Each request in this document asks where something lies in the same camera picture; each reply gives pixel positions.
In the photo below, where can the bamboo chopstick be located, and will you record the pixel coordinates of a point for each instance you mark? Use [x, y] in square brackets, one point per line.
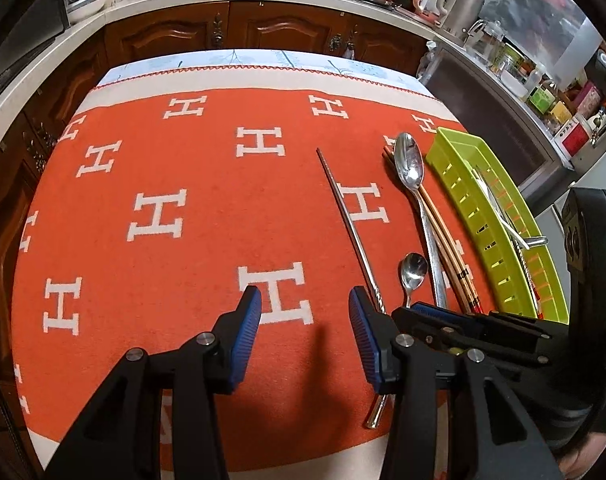
[450, 255]

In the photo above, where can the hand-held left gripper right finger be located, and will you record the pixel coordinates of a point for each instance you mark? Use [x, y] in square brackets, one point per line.
[365, 345]

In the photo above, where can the metal chopstick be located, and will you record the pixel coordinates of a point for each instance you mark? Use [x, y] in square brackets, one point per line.
[353, 237]

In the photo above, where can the glass jar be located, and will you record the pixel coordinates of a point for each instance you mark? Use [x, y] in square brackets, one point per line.
[514, 60]

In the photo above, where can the hanging plastic bag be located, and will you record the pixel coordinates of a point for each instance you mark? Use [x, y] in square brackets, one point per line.
[349, 51]

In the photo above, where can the red box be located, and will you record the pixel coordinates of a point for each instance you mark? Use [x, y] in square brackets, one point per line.
[577, 136]

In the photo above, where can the light blue tablecloth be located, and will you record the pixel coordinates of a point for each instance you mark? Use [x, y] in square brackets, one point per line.
[263, 62]

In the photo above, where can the green plastic utensil tray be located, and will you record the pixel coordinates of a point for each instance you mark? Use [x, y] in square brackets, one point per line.
[463, 180]

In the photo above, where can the small metal spoon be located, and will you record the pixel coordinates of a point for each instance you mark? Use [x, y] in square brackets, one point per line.
[414, 270]

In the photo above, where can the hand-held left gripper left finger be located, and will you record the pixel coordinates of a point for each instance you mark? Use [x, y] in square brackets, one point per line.
[245, 335]

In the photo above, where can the steel utensil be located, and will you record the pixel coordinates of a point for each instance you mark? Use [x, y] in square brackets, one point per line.
[530, 242]

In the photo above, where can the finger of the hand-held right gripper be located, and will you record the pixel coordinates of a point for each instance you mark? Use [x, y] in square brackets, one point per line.
[433, 311]
[443, 335]

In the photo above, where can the brown wooden chopstick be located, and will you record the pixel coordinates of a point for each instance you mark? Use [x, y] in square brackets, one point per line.
[458, 255]
[445, 230]

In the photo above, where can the glass teapot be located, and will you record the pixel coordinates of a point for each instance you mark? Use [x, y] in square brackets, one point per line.
[485, 42]

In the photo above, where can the steel kettle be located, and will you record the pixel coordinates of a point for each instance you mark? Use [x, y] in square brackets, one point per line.
[460, 7]

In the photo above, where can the large metal spoon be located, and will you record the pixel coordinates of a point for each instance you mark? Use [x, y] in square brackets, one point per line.
[409, 160]

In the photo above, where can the orange patterned blanket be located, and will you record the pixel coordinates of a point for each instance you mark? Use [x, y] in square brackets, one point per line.
[183, 270]

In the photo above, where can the cutlery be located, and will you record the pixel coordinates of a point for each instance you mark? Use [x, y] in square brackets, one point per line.
[493, 200]

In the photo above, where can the black kitchen appliance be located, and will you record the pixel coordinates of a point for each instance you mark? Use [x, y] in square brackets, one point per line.
[23, 35]

